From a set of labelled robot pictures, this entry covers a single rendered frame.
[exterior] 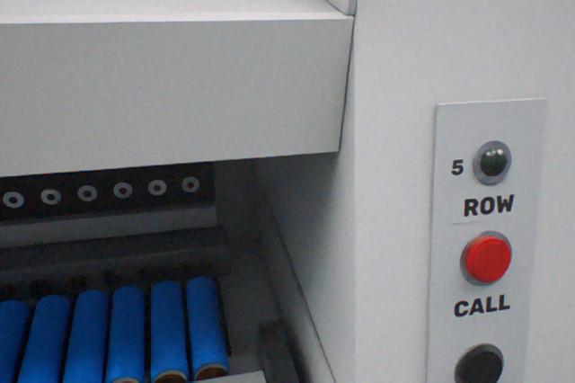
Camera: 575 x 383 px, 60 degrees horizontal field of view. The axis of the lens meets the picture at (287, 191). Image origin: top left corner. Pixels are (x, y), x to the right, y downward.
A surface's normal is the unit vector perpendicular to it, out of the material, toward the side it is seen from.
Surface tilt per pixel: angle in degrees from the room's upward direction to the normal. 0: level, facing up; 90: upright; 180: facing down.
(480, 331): 90
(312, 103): 109
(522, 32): 90
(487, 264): 90
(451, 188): 90
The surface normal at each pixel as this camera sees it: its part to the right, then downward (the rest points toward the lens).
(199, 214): 0.23, 0.53
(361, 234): 0.23, 0.22
